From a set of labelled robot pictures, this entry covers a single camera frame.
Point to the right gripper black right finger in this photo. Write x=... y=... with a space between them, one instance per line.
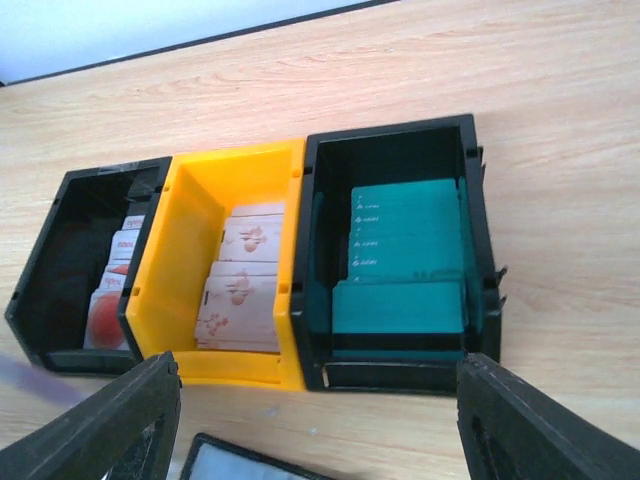
x=511 y=430

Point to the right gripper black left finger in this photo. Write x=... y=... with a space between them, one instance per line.
x=126 y=430

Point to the black leather card holder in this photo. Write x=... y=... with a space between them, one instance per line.
x=213 y=458

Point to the black bin with red cards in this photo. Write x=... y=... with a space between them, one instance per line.
x=49 y=310

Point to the yellow plastic bin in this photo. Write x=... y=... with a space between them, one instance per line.
x=199 y=193

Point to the black bin with teal cards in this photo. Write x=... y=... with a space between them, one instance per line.
x=337 y=162

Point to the red white card stack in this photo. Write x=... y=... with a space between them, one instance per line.
x=103 y=330

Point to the teal card stack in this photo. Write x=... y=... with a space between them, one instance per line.
x=404 y=293

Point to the white floral card stack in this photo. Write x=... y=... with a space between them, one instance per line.
x=235 y=312

